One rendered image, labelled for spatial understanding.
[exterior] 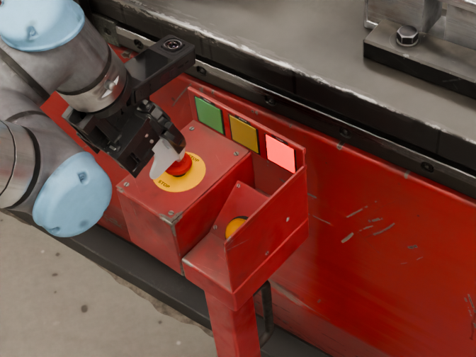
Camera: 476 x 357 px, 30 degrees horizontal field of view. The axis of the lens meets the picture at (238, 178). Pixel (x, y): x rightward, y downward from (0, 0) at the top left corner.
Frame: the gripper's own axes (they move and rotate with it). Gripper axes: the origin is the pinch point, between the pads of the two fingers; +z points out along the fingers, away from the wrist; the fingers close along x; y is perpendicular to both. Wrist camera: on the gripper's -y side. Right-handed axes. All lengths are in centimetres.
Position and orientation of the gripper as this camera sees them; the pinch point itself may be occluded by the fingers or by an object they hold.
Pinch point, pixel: (176, 149)
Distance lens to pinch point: 115.8
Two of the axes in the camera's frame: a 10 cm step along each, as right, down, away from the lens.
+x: 7.5, 4.4, -4.9
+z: 3.1, 4.1, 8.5
